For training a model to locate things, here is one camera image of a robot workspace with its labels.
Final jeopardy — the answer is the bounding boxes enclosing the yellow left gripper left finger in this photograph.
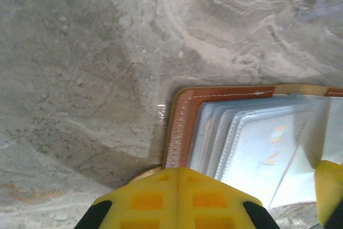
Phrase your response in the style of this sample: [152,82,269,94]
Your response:
[72,167,178,229]

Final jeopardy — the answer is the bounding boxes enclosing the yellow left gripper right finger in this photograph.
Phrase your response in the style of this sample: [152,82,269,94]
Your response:
[176,167,281,229]

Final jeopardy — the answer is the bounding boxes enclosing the pale blue credit card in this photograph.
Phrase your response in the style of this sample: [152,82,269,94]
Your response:
[225,115,318,202]

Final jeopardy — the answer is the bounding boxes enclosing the brown leather card holder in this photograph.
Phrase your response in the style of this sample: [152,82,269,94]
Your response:
[128,84,343,211]

